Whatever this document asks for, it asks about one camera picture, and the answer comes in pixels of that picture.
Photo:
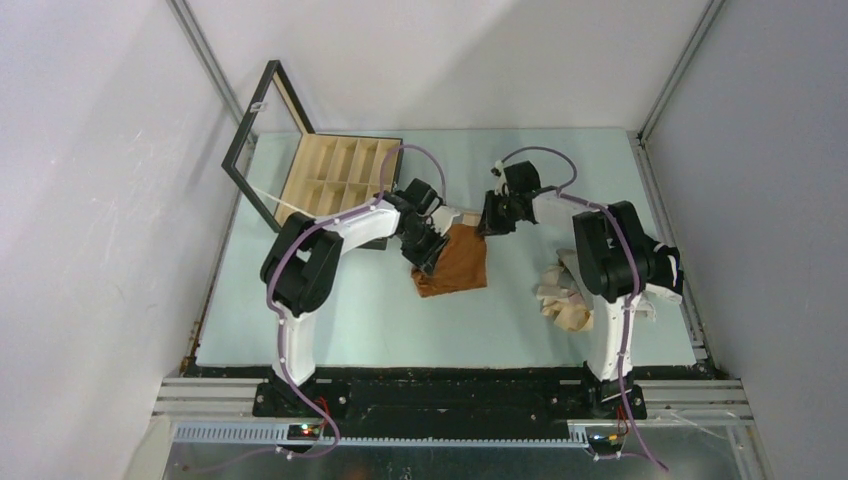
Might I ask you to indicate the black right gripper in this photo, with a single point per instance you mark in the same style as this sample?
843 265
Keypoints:
489 226

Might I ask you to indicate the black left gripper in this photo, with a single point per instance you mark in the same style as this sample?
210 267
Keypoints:
427 257

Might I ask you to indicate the orange-brown underwear with cream waistband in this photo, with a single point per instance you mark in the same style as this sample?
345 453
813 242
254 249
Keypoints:
462 263

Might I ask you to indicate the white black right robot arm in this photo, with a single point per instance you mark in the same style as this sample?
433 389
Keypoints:
617 260

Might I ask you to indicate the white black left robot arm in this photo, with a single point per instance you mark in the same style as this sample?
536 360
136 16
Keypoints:
300 269

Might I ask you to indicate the beige crumpled underwear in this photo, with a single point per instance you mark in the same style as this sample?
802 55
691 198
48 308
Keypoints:
563 301

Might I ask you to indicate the black divided storage box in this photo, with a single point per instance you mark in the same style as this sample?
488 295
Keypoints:
282 165

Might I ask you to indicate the left controller board with leds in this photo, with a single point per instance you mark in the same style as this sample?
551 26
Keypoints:
304 432

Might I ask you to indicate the controller board with leds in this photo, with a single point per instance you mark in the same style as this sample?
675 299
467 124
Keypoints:
304 432
606 444

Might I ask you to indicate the right controller board with leds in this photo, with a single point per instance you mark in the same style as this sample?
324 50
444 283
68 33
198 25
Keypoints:
606 444

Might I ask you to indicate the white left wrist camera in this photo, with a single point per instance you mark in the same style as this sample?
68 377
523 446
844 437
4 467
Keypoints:
444 217

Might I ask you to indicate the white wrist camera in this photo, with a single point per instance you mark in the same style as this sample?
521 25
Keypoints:
444 217
502 185

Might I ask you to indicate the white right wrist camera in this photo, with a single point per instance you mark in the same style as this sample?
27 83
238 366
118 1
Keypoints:
502 185

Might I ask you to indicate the grey slotted cable duct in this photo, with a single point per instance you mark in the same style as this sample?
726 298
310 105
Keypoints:
284 434

